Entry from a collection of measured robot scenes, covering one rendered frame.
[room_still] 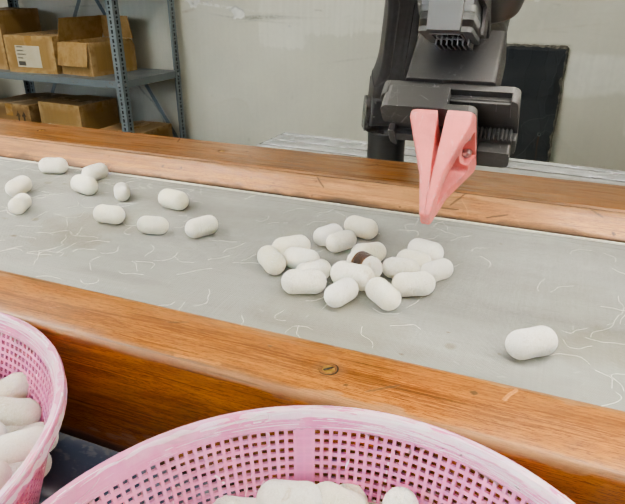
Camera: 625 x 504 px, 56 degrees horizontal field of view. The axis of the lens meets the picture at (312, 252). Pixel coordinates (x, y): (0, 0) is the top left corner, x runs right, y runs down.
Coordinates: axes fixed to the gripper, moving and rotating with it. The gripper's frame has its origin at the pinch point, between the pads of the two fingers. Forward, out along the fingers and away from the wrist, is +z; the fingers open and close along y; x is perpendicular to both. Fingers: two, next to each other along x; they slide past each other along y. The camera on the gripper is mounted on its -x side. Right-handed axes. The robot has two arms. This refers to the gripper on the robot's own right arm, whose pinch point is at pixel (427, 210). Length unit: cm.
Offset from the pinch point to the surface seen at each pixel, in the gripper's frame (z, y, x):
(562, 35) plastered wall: -159, 6, 139
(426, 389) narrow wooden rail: 13.9, 3.3, -4.8
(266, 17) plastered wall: -167, -121, 141
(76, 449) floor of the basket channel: 22.7, -19.6, -0.6
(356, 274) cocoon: 4.2, -5.1, 4.3
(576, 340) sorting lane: 5.8, 11.5, 5.3
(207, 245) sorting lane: 2.5, -21.3, 8.1
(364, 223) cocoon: -3.8, -7.8, 11.0
